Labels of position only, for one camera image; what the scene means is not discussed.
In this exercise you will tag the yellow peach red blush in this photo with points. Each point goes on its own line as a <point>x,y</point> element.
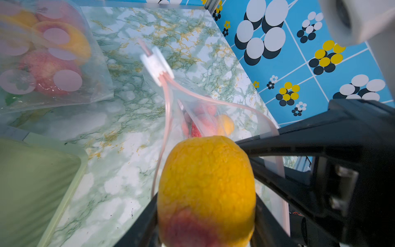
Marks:
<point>206,195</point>

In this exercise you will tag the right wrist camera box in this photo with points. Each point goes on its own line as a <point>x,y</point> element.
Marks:
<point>355,22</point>

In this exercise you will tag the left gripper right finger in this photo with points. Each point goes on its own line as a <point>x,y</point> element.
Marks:
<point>268,232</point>

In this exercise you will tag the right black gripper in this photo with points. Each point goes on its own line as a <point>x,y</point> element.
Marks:
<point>350,190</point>

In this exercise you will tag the pink peach front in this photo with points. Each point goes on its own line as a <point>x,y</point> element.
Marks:
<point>207,122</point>

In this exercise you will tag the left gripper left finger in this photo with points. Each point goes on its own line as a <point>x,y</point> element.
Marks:
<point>144,232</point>

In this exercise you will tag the pale green plastic basket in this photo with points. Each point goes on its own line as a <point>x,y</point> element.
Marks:
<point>39,176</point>

